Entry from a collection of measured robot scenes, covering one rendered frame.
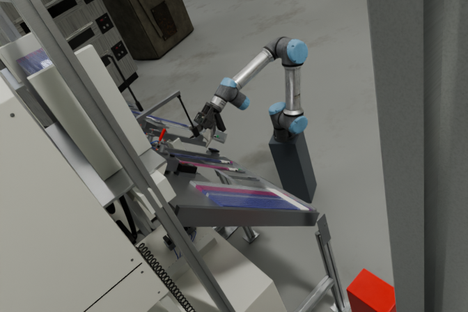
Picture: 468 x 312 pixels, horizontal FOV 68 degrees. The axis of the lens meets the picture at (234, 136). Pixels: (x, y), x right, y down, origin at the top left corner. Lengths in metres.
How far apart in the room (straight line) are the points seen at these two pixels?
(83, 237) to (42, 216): 0.12
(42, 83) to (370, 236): 1.97
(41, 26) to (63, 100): 0.23
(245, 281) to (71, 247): 0.82
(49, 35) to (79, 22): 4.39
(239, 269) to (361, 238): 0.97
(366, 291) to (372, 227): 1.14
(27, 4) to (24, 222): 0.44
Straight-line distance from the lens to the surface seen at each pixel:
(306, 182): 2.42
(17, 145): 0.82
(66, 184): 0.87
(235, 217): 1.19
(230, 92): 1.72
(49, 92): 0.91
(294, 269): 2.28
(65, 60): 0.76
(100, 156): 0.98
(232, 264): 1.63
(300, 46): 1.87
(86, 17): 5.23
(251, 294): 1.53
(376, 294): 1.27
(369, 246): 2.31
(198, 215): 1.08
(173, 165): 1.36
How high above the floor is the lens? 1.91
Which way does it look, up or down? 34 degrees down
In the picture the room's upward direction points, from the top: 22 degrees counter-clockwise
